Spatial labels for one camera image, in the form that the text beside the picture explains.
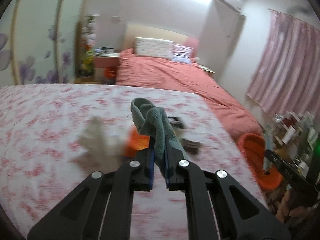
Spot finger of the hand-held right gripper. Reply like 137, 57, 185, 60
264, 149, 313, 193

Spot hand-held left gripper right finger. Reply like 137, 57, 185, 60
165, 146, 292, 240

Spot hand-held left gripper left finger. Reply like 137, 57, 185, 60
27, 150, 154, 240

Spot orange laundry basket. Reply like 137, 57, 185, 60
237, 133, 284, 190

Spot grey-green sock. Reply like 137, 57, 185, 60
130, 97, 187, 178

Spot person's right hand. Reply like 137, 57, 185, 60
275, 189, 311, 221

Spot orange cup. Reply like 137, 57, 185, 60
124, 127, 150, 158

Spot black white floral cloth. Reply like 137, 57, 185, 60
181, 139, 202, 155

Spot clear plastic bag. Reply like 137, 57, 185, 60
79, 117, 125, 163

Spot bed with coral duvet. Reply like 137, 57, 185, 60
115, 49, 263, 140

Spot pink striped curtain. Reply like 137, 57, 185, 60
246, 9, 320, 115

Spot pink white nightstand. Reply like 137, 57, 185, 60
94, 53, 120, 82
199, 64, 216, 77

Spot pink floral tablecloth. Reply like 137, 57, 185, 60
0, 83, 269, 240

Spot pink striped pillow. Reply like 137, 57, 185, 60
171, 44, 193, 64

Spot white floral pillow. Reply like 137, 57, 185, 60
134, 37, 174, 60

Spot plush toy column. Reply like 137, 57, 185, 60
79, 14, 98, 78

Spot cream and pink headboard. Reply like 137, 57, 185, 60
122, 23, 200, 58

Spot floral wardrobe doors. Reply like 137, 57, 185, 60
0, 0, 90, 87

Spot white air conditioner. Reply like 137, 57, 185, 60
217, 0, 245, 14

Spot white wire rack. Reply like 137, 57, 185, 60
271, 111, 320, 170

